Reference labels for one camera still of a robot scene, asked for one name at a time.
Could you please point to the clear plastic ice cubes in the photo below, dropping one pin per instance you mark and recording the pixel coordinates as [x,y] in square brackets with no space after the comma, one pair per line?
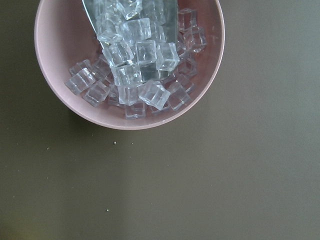
[122,87]

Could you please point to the metal ice scoop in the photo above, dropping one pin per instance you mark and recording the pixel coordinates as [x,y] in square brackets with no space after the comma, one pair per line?
[132,32]

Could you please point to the pink bowl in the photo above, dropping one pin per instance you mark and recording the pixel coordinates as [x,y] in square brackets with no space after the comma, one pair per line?
[63,36]

